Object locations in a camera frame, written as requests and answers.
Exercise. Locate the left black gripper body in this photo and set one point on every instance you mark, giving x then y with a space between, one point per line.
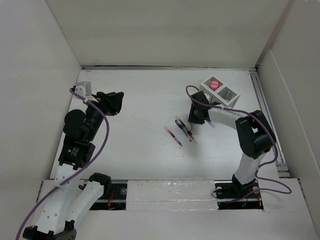
110 109

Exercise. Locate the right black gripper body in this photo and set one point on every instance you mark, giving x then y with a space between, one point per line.
194 116

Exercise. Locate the teal black pen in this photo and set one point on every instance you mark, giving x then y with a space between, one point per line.
211 124

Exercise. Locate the pink eraser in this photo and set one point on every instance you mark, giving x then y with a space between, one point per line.
214 85

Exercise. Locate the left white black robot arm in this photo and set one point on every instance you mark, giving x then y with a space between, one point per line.
65 208

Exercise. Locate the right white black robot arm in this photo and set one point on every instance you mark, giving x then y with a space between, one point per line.
255 138

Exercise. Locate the orange tipped clear pen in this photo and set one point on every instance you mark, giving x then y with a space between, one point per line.
184 125

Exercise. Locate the blue clear pen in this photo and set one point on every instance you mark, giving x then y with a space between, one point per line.
189 137

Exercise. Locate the white two-slot pen holder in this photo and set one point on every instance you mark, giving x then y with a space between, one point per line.
223 95

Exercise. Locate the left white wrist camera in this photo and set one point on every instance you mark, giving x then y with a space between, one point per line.
83 89

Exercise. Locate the aluminium rail front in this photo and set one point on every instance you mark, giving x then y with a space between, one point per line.
116 200

